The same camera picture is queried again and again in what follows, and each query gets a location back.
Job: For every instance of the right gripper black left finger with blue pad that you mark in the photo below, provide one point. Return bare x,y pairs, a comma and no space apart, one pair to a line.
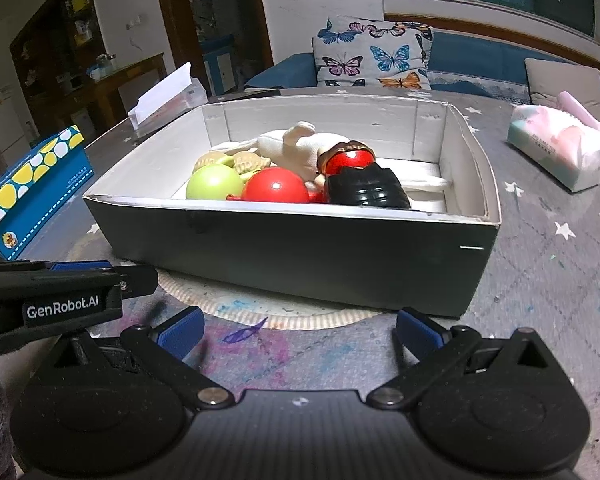
161,351

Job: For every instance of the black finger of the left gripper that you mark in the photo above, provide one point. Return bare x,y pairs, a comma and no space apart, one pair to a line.
135,279

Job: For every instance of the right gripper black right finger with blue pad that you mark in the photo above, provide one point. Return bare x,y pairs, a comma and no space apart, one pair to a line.
438,351

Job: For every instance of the round paper plate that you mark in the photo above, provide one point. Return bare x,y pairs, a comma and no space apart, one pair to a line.
248,306

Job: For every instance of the black white cardboard box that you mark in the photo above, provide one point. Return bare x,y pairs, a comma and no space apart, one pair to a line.
430,257

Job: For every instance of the blue yellow spotted box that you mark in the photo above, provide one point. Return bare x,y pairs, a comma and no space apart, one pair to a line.
38,185

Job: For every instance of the green toy apple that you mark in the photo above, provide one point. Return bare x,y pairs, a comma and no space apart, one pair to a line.
214,182

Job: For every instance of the beige toy bread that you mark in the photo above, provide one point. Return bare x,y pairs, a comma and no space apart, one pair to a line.
244,162

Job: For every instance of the red toy ball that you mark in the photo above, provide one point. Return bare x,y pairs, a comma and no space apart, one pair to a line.
275,185

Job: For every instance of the black ridged toy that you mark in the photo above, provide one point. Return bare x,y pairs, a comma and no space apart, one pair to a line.
371,186

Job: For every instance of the dark wooden side table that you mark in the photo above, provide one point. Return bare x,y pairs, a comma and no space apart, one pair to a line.
104,93

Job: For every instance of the white tissue box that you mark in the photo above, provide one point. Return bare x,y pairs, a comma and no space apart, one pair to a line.
174,95

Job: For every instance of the white plush toy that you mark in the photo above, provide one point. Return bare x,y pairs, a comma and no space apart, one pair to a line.
296,149

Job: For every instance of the red gold round toy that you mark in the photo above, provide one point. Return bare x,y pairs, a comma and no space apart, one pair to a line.
350,154

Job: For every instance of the pastel tissue pack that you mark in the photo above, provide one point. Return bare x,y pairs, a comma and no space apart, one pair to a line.
563,140

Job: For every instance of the dark wooden shelf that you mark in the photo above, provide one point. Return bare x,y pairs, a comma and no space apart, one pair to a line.
52,54

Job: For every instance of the blue sofa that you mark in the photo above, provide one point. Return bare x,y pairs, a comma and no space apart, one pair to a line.
458,63

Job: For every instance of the beige cushion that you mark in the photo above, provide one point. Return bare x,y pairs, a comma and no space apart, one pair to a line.
546,79

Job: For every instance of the butterfly print pillow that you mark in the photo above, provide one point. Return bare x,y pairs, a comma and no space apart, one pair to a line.
355,52

